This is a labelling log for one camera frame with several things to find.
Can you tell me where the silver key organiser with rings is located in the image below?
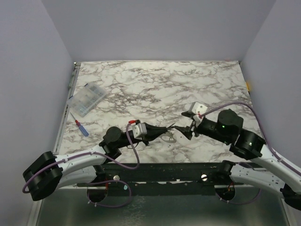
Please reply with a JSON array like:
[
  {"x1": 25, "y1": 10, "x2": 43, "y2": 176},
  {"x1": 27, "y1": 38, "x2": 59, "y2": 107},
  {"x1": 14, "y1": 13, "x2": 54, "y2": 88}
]
[{"x1": 159, "y1": 129, "x2": 177, "y2": 144}]

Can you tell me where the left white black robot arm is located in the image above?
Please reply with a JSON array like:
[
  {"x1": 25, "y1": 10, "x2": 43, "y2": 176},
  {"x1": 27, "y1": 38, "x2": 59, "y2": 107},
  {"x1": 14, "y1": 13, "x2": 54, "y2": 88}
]
[{"x1": 22, "y1": 121, "x2": 174, "y2": 201}]

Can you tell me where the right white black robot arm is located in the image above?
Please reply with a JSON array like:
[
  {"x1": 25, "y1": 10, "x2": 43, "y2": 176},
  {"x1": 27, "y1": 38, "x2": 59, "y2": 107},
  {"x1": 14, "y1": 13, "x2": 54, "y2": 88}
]
[{"x1": 175, "y1": 109, "x2": 301, "y2": 210}]

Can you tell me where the blue red screwdriver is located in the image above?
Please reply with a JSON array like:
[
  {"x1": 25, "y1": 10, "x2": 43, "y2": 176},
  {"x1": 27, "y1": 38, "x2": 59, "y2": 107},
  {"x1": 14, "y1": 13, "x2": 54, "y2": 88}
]
[{"x1": 70, "y1": 113, "x2": 89, "y2": 137}]

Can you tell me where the clear plastic screw box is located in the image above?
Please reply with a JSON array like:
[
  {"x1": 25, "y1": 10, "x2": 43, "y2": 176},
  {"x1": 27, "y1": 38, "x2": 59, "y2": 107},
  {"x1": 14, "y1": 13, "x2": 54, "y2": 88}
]
[{"x1": 67, "y1": 82, "x2": 107, "y2": 117}]

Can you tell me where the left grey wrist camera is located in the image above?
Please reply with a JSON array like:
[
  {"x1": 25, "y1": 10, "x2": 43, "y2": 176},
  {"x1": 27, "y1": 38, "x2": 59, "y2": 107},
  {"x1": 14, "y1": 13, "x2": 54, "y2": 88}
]
[{"x1": 131, "y1": 123, "x2": 147, "y2": 139}]

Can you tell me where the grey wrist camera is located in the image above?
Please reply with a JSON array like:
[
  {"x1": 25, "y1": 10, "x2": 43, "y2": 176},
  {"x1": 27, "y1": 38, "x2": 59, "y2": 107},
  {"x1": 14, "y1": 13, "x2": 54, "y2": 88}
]
[
  {"x1": 188, "y1": 102, "x2": 208, "y2": 126},
  {"x1": 131, "y1": 123, "x2": 147, "y2": 139}
]

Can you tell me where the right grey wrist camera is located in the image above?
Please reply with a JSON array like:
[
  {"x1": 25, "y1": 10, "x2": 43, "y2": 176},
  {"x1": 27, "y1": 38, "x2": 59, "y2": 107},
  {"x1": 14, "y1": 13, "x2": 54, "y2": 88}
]
[{"x1": 188, "y1": 102, "x2": 208, "y2": 126}]

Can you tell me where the black mounting base rail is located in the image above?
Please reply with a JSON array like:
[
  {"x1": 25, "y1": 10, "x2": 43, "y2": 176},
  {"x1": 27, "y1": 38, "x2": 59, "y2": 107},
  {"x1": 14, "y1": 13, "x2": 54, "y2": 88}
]
[{"x1": 87, "y1": 161, "x2": 235, "y2": 196}]

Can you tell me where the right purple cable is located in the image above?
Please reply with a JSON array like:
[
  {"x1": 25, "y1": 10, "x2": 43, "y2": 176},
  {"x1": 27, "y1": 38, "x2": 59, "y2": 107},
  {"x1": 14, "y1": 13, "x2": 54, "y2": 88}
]
[{"x1": 198, "y1": 101, "x2": 301, "y2": 176}]

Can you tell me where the purple cable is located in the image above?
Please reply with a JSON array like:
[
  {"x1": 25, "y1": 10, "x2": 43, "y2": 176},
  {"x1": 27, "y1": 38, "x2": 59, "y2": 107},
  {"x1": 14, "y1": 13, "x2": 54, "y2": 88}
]
[
  {"x1": 198, "y1": 101, "x2": 301, "y2": 176},
  {"x1": 22, "y1": 120, "x2": 141, "y2": 194}
]

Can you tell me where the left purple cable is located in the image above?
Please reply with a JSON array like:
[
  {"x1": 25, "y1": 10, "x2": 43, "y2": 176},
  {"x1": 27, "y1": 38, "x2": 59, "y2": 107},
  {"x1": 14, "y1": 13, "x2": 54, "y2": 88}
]
[{"x1": 22, "y1": 120, "x2": 141, "y2": 194}]

